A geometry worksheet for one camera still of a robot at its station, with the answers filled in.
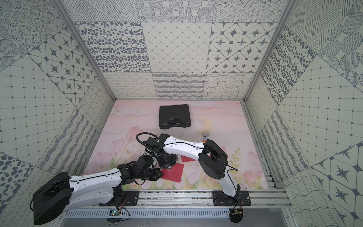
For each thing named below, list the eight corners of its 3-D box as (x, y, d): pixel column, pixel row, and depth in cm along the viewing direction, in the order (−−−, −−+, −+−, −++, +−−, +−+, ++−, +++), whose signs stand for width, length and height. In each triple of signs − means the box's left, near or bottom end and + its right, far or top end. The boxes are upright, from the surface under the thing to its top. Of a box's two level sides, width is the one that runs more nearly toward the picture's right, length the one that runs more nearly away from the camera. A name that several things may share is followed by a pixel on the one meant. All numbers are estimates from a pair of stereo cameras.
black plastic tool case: (158, 128, 104) (157, 124, 99) (161, 109, 117) (160, 104, 112) (190, 128, 104) (190, 124, 99) (190, 109, 117) (190, 104, 112)
